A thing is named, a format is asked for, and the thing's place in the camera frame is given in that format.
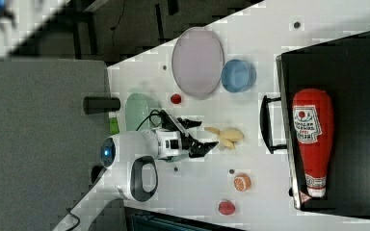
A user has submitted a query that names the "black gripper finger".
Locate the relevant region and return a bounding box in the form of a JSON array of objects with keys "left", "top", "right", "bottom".
[
  {"left": 177, "top": 117, "right": 202, "bottom": 129},
  {"left": 189, "top": 141, "right": 218, "bottom": 158}
]

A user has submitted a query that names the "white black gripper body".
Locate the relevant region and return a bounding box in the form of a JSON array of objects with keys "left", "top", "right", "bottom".
[{"left": 154, "top": 110, "right": 190, "bottom": 162}]

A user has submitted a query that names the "yellow plush banana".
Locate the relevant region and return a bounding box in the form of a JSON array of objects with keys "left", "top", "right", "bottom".
[{"left": 204, "top": 127, "right": 244, "bottom": 150}]

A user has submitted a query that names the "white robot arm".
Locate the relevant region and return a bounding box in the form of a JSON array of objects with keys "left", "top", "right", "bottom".
[{"left": 52, "top": 110, "right": 218, "bottom": 231}]

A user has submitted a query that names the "pale purple plate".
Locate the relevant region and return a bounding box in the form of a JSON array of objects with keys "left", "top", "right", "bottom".
[{"left": 172, "top": 27, "right": 225, "bottom": 99}]

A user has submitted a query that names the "red tomato toy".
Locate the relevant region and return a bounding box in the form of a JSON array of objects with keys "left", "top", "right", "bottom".
[{"left": 171, "top": 93, "right": 182, "bottom": 104}]

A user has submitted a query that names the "green perforated colander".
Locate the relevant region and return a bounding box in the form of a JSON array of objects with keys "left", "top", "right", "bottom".
[{"left": 125, "top": 93, "right": 160, "bottom": 131}]

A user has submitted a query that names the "orange slice toy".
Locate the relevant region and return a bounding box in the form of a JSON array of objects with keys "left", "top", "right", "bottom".
[{"left": 233, "top": 173, "right": 251, "bottom": 192}]

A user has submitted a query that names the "red strawberry toy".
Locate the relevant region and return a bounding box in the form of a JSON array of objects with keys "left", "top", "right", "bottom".
[{"left": 218, "top": 200, "right": 235, "bottom": 216}]

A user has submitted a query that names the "blue bowl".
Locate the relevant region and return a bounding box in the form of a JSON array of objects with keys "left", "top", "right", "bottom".
[{"left": 221, "top": 59, "right": 256, "bottom": 93}]

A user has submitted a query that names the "red ketchup bottle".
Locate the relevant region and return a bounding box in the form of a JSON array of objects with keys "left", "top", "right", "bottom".
[{"left": 292, "top": 89, "right": 334, "bottom": 197}]

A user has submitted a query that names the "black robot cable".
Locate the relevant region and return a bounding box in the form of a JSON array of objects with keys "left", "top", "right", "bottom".
[{"left": 136, "top": 109, "right": 163, "bottom": 132}]

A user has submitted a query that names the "black cylinder post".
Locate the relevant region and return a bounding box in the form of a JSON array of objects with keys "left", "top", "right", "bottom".
[{"left": 83, "top": 96, "right": 120, "bottom": 115}]

